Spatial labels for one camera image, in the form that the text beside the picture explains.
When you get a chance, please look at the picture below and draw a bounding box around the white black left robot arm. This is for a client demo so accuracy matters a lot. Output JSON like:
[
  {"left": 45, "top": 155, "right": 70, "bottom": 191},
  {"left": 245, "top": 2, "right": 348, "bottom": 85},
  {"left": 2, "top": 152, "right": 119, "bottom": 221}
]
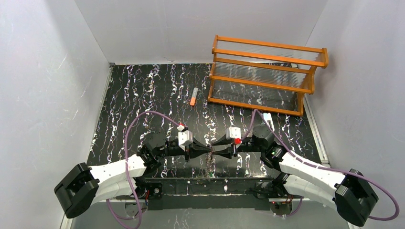
[{"left": 54, "top": 131, "right": 211, "bottom": 219}]

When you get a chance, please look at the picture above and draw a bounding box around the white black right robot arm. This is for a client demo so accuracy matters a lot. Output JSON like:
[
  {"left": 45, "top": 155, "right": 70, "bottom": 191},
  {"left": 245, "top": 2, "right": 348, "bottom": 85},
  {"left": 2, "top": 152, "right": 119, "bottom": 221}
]
[{"left": 211, "top": 124, "right": 379, "bottom": 227}]

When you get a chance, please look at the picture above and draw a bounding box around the grey orange marker pen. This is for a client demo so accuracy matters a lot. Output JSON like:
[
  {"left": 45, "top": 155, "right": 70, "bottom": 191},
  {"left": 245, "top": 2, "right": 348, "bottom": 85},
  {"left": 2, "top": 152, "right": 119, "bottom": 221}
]
[{"left": 190, "top": 87, "right": 199, "bottom": 106}]

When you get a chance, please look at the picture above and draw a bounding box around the orange wooden two-tier shelf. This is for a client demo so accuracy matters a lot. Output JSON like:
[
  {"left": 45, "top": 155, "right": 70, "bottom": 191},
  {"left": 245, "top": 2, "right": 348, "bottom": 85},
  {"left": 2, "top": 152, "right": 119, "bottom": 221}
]
[{"left": 208, "top": 35, "right": 329, "bottom": 116}]

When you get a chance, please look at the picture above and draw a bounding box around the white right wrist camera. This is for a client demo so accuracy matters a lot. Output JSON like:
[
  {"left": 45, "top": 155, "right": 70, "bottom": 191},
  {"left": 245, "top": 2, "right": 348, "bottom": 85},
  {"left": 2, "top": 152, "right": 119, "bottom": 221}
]
[{"left": 225, "top": 126, "right": 241, "bottom": 145}]

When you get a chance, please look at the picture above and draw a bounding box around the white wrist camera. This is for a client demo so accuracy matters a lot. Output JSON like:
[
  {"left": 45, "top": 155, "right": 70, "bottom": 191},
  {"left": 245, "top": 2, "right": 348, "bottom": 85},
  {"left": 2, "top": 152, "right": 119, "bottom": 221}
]
[
  {"left": 225, "top": 126, "right": 241, "bottom": 145},
  {"left": 177, "top": 123, "right": 193, "bottom": 151}
]

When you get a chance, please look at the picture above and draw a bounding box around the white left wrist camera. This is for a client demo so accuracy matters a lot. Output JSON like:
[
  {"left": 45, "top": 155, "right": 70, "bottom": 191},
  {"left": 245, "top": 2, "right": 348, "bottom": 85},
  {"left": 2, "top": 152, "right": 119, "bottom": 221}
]
[{"left": 177, "top": 123, "right": 193, "bottom": 151}]

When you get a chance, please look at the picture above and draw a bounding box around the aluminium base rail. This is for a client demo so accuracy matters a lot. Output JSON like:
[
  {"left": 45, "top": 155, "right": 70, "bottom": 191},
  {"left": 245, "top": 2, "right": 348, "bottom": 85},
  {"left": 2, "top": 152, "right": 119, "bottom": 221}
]
[{"left": 60, "top": 180, "right": 360, "bottom": 229}]

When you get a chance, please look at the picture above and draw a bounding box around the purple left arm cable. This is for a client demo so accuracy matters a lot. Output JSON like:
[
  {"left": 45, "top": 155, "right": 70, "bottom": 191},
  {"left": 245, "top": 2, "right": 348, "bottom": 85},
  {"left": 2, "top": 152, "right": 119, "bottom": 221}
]
[{"left": 106, "top": 110, "right": 182, "bottom": 229}]

